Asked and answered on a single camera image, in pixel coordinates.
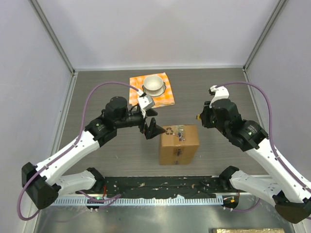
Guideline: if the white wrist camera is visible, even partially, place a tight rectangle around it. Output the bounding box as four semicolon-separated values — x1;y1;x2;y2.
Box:
137;89;155;118
208;85;229;108

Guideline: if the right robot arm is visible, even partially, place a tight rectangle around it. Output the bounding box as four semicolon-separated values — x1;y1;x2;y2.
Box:
198;99;311;224

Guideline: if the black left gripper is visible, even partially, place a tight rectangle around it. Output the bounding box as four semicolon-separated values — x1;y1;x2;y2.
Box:
115;108;165;139

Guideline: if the white ceramic bowl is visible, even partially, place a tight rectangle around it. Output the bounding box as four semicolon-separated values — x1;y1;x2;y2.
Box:
143;75;163;90

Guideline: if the gold foil block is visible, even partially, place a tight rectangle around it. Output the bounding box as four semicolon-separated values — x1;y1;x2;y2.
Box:
212;228;285;233

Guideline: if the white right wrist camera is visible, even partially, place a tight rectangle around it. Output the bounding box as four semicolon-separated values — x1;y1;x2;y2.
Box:
208;85;229;108

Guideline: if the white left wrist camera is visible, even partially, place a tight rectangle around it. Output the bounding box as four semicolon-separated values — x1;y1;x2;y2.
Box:
137;89;155;118

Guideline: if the scalloped white saucer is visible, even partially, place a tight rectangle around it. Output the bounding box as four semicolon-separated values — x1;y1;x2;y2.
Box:
142;83;166;97

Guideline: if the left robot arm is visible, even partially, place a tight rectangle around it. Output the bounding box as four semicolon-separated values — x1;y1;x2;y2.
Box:
21;94;165;210

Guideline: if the aluminium frame rail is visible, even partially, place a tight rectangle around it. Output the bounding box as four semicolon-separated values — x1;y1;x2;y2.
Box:
28;0;78;76

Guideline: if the orange checkered cloth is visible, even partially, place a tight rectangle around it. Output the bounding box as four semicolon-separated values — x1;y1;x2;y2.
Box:
129;73;175;108

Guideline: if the brown cardboard express box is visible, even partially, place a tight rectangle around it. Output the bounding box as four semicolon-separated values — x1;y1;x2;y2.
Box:
159;125;200;165

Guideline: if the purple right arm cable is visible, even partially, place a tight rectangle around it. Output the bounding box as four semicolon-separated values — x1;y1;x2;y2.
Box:
216;81;311;220

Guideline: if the white slotted cable duct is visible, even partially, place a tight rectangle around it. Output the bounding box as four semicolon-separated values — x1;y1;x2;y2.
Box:
52;195;223;206

